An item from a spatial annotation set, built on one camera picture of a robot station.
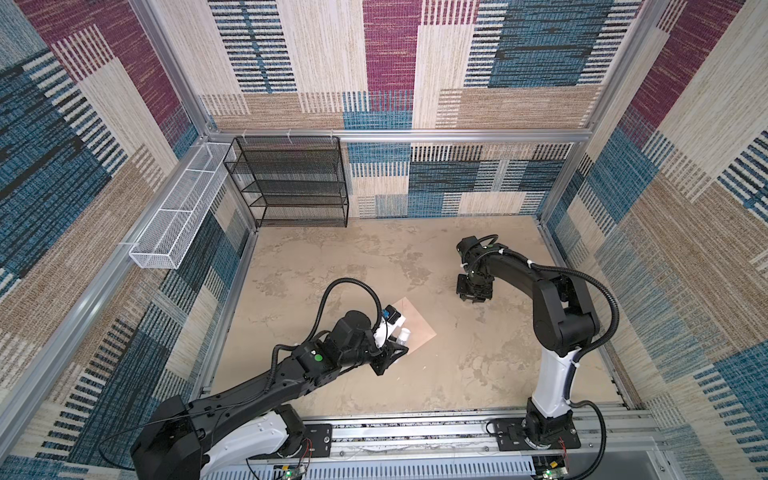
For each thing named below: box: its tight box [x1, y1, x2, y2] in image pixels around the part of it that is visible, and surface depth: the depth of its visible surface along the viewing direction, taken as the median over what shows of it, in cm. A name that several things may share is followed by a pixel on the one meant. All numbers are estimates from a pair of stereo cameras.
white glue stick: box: [397, 327, 411, 345], surface depth 74 cm
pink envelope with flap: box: [392, 297, 437, 355], surface depth 95 cm
